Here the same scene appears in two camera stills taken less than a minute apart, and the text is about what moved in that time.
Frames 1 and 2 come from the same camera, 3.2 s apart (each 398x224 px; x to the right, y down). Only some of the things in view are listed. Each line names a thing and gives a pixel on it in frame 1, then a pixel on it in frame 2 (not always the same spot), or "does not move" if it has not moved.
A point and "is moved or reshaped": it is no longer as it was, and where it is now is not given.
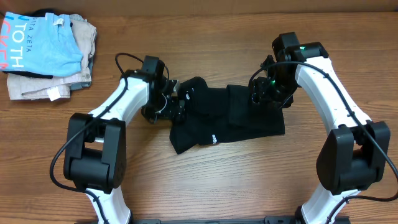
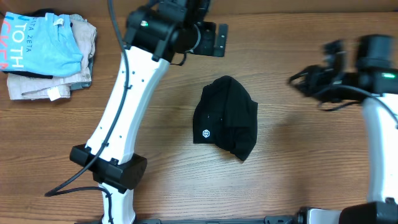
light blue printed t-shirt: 44,45 does not move
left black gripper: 175,109 to 207,30
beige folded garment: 22,87 does not move
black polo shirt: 216,116 is moved or reshaped
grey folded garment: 91,65 does not move
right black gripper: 259,91 to 308,83
